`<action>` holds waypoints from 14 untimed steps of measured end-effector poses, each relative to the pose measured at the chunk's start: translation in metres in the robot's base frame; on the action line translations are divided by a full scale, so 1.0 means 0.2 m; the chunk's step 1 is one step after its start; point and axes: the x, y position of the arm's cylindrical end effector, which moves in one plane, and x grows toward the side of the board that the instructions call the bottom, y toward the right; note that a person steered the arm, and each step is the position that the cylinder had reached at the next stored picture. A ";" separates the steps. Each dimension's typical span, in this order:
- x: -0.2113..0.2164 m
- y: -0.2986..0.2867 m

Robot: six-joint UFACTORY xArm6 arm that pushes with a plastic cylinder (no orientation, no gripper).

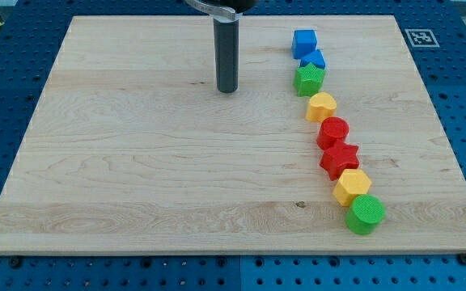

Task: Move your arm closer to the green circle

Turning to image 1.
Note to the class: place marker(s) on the robot arm end with clamp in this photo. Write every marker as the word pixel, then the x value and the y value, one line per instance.
pixel 222 10

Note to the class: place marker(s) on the yellow heart block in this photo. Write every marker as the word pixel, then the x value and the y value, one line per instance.
pixel 320 106

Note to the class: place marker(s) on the red cylinder block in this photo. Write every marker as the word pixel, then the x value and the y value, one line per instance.
pixel 332 129

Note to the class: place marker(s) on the green star block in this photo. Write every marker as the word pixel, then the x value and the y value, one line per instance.
pixel 308 80

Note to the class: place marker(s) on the wooden board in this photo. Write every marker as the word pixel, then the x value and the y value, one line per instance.
pixel 131 150

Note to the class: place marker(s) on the red star block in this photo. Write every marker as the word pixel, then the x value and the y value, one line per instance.
pixel 339 157

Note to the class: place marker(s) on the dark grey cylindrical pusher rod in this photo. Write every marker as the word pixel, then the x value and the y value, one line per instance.
pixel 226 48

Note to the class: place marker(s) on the blue pentagon block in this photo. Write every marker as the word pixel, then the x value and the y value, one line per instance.
pixel 316 58

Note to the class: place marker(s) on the yellow hexagon block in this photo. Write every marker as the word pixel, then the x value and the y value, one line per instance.
pixel 351 184

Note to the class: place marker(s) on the blue cube block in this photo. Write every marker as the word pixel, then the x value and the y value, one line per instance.
pixel 304 42

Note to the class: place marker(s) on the green cylinder block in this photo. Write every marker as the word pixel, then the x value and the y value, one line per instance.
pixel 365 214

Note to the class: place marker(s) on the white fiducial marker tag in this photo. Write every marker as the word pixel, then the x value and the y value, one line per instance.
pixel 421 38

